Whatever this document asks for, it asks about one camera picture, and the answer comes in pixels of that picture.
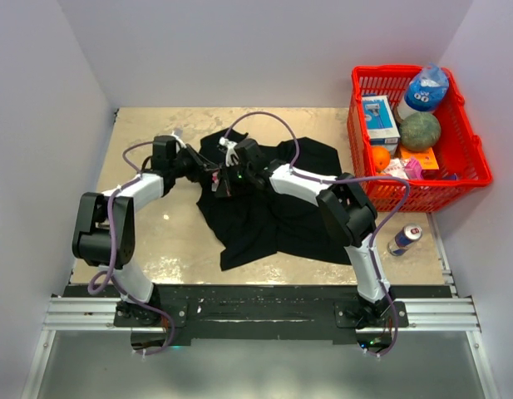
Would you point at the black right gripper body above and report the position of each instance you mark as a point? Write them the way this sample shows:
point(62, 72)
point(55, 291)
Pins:
point(237, 176)

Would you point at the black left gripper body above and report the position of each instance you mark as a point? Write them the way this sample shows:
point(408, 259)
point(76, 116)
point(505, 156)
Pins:
point(189, 165)

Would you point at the black garment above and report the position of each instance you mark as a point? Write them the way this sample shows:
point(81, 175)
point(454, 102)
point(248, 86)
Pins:
point(258, 225)

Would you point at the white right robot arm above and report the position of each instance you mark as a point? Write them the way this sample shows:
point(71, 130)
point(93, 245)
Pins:
point(348, 216)

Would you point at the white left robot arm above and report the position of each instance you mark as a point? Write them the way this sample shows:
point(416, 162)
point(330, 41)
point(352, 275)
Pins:
point(105, 234)

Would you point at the orange fruit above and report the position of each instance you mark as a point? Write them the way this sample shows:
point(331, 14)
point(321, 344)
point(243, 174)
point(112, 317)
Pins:
point(381, 158)

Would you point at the blue white box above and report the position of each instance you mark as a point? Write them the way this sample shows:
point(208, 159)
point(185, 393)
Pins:
point(381, 127)

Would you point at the pink small package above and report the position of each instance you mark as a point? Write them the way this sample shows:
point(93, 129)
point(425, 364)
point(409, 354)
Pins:
point(412, 168)

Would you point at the blue silver drink can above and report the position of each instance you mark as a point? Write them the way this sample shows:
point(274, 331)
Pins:
point(409, 235)

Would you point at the green round melon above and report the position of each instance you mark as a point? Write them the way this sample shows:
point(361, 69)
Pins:
point(420, 131)

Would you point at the orange box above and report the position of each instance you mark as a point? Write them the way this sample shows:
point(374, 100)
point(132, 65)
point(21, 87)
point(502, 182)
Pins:
point(425, 158)

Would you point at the blue plastic bag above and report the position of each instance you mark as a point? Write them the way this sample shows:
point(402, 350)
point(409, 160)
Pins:
point(424, 93)

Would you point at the red plastic basket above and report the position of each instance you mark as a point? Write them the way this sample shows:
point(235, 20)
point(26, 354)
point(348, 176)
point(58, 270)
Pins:
point(462, 163)

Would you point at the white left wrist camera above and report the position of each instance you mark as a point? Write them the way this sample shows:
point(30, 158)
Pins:
point(177, 134)

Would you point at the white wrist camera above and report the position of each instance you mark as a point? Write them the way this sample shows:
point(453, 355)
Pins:
point(177, 134)
point(231, 158)

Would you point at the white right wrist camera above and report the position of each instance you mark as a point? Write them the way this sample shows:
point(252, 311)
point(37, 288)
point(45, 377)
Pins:
point(231, 158)

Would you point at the aluminium rail frame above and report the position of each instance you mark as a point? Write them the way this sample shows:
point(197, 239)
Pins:
point(430, 309)

